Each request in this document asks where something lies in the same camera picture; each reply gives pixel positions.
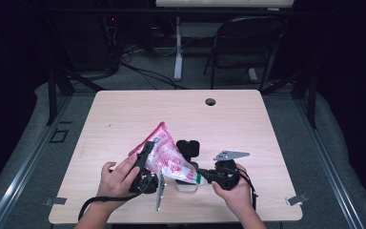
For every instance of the aluminium floor rail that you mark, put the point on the aluminium floor rail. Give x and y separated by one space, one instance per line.
16 184
330 168

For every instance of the person's right hand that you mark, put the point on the person's right hand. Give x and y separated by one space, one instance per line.
239 197

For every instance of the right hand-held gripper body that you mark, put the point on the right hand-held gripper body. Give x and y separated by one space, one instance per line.
227 175

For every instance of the black metal stand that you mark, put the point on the black metal stand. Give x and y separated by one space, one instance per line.
52 95
312 105

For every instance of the black folding chair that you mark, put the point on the black folding chair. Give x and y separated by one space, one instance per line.
251 35

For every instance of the grey tape tab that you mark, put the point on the grey tape tab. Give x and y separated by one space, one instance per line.
297 199
55 201

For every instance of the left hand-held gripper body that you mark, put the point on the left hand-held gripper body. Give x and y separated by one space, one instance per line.
146 183

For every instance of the red and white plastic bag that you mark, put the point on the red and white plastic bag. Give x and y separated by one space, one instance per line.
168 156

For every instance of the person's left hand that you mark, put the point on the person's left hand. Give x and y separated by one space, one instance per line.
116 183

